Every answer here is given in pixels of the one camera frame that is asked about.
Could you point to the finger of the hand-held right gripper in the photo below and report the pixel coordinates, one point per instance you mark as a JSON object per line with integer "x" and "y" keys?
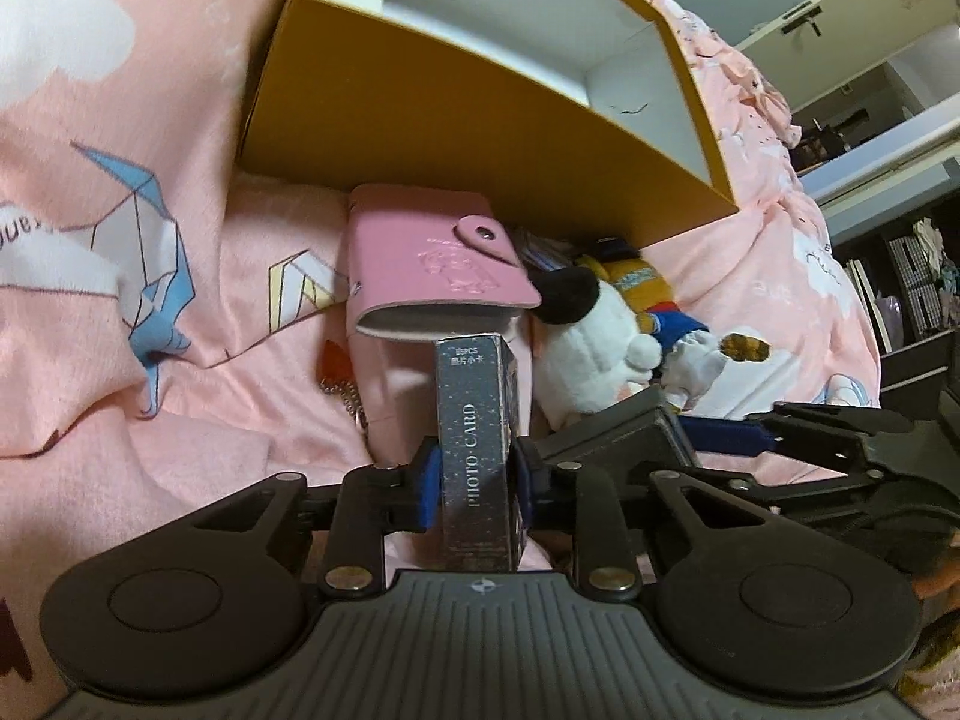
{"x": 731, "y": 436}
{"x": 787, "y": 491}

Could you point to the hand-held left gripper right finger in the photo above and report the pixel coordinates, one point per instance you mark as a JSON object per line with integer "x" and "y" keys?
{"x": 522, "y": 491}

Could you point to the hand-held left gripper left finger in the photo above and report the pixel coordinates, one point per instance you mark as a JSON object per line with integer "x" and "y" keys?
{"x": 427, "y": 491}

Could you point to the dark printed card box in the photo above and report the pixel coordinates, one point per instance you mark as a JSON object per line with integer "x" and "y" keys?
{"x": 476, "y": 450}

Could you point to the white plush toy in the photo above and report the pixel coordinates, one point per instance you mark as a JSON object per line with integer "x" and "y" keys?
{"x": 592, "y": 349}

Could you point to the orange cardboard box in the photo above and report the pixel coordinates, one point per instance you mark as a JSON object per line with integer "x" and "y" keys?
{"x": 450, "y": 90}

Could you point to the dark bookshelf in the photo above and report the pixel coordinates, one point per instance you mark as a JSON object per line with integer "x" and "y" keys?
{"x": 922, "y": 367}

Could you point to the upright white books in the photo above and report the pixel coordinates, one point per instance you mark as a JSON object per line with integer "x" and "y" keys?
{"x": 870, "y": 307}

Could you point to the checkered storage box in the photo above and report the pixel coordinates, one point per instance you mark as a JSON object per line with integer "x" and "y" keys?
{"x": 916, "y": 281}

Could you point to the pink snap wallet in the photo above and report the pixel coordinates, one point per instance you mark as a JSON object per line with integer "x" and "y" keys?
{"x": 420, "y": 262}

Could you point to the pink printed blanket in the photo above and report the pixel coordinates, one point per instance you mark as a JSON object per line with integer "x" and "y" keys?
{"x": 112, "y": 240}

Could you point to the white door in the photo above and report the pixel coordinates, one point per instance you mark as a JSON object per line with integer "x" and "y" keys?
{"x": 847, "y": 7}

